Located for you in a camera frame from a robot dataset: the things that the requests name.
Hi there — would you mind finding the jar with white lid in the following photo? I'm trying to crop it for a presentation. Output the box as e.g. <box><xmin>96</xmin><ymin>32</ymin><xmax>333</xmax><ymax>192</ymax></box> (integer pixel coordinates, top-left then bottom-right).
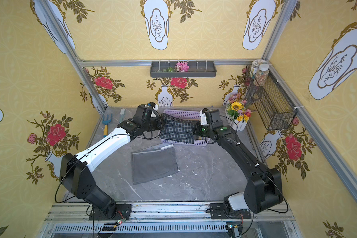
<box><xmin>253</xmin><ymin>63</ymin><xmax>269</xmax><ymax>86</ymax></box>

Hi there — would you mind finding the pink artificial flower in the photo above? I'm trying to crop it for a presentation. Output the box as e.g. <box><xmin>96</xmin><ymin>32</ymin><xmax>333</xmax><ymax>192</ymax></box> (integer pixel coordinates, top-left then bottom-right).
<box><xmin>175</xmin><ymin>61</ymin><xmax>190</xmax><ymax>72</ymax></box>

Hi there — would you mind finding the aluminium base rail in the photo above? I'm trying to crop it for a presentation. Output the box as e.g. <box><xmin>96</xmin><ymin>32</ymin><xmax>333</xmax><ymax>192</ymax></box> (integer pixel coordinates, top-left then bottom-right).
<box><xmin>37</xmin><ymin>200</ymin><xmax>302</xmax><ymax>238</ymax></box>

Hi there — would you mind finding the left circuit board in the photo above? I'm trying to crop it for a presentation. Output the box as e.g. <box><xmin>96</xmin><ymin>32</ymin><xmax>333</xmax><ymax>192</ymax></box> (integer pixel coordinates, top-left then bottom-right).
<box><xmin>100</xmin><ymin>218</ymin><xmax>127</xmax><ymax>233</ymax></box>

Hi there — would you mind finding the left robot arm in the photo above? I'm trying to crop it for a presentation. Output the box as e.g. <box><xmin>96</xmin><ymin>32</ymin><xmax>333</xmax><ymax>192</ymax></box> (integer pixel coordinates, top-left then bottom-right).
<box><xmin>59</xmin><ymin>102</ymin><xmax>164</xmax><ymax>220</ymax></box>

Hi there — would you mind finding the black grid pillowcase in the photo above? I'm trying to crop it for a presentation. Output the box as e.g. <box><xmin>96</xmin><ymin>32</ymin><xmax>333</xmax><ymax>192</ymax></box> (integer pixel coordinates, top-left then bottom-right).
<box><xmin>159</xmin><ymin>113</ymin><xmax>199</xmax><ymax>144</ymax></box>

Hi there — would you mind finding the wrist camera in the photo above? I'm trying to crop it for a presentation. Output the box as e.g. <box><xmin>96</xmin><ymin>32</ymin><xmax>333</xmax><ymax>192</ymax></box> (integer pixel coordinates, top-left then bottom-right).
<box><xmin>147</xmin><ymin>102</ymin><xmax>159</xmax><ymax>111</ymax></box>
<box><xmin>199</xmin><ymin>111</ymin><xmax>208</xmax><ymax>125</ymax></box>

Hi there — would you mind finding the right circuit board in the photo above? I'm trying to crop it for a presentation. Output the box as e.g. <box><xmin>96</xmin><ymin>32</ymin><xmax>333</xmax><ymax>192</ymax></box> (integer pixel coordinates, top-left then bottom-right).
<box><xmin>226</xmin><ymin>225</ymin><xmax>243</xmax><ymax>237</ymax></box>

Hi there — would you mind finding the dark grey wall shelf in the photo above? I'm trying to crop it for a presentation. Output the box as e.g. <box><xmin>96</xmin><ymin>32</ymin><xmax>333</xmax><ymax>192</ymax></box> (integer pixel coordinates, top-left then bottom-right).
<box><xmin>150</xmin><ymin>60</ymin><xmax>217</xmax><ymax>78</ymax></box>

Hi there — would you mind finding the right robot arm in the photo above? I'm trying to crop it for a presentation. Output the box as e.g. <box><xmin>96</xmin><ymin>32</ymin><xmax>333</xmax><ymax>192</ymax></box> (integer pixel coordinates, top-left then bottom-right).
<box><xmin>193</xmin><ymin>108</ymin><xmax>289</xmax><ymax>214</ymax></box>

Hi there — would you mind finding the black wire mesh shelf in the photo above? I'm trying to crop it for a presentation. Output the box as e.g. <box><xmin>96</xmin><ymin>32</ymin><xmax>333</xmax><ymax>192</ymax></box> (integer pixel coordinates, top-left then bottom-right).
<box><xmin>245</xmin><ymin>65</ymin><xmax>298</xmax><ymax>131</ymax></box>

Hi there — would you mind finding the circuit board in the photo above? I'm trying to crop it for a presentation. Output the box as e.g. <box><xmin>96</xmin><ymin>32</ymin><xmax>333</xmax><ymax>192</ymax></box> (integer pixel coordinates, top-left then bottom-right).
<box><xmin>100</xmin><ymin>218</ymin><xmax>127</xmax><ymax>233</ymax></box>
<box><xmin>226</xmin><ymin>225</ymin><xmax>243</xmax><ymax>237</ymax></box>

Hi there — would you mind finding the purple plastic basket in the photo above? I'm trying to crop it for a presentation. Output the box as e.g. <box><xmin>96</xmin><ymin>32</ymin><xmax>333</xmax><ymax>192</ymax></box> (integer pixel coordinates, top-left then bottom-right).
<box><xmin>159</xmin><ymin>109</ymin><xmax>207</xmax><ymax>147</ymax></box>

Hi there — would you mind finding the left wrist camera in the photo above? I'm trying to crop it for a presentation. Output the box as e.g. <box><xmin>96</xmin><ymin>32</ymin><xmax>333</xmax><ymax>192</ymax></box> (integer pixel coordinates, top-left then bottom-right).
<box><xmin>147</xmin><ymin>102</ymin><xmax>159</xmax><ymax>111</ymax></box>

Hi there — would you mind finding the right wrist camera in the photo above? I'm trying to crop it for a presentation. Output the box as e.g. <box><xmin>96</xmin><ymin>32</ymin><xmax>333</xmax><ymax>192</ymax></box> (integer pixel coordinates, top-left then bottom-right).
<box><xmin>199</xmin><ymin>111</ymin><xmax>208</xmax><ymax>125</ymax></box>

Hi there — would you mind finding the jar with patterned lid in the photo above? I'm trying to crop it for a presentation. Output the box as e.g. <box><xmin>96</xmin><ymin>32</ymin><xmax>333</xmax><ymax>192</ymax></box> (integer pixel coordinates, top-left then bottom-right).
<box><xmin>250</xmin><ymin>59</ymin><xmax>267</xmax><ymax>77</ymax></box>

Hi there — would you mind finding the light grey pillowcase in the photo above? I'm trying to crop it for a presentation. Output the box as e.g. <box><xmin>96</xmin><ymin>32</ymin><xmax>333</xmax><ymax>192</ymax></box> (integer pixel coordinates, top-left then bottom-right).
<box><xmin>131</xmin><ymin>143</ymin><xmax>179</xmax><ymax>185</ymax></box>

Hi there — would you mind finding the light blue small brush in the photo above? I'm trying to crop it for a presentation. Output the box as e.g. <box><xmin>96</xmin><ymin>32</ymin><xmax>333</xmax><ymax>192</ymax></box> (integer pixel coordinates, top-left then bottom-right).
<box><xmin>119</xmin><ymin>108</ymin><xmax>126</xmax><ymax>124</ymax></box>

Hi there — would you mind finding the flower pot white fence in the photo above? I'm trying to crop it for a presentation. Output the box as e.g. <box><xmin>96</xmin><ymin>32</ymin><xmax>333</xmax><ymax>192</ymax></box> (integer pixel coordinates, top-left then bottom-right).
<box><xmin>225</xmin><ymin>93</ymin><xmax>252</xmax><ymax>131</ymax></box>

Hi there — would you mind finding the blue garden fork toy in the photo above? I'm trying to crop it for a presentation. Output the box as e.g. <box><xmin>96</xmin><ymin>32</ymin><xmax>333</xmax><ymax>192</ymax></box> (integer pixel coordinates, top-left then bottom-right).
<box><xmin>102</xmin><ymin>114</ymin><xmax>113</xmax><ymax>137</ymax></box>

